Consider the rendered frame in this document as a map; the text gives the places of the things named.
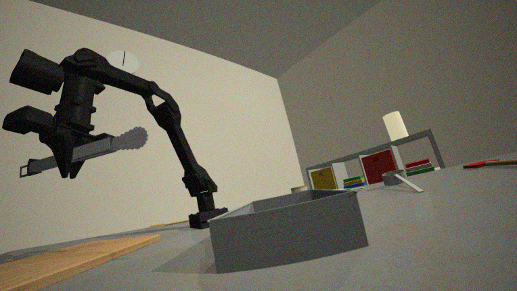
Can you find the grey metal saucepan with flat handle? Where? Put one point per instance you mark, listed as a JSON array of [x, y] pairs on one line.
[[397, 177]]

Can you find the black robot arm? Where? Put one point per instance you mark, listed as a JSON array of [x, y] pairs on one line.
[[84, 74]]

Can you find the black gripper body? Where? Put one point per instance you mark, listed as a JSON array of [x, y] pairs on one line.
[[74, 117]]

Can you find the wooden board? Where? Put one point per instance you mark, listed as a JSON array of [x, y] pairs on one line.
[[40, 271]]

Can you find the small cream jar with orange lid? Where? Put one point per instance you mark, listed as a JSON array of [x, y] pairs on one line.
[[298, 189]]

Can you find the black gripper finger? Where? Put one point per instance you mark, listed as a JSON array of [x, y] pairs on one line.
[[61, 145], [76, 166]]

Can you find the grey roasting tin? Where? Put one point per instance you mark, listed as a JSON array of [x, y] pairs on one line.
[[297, 227]]

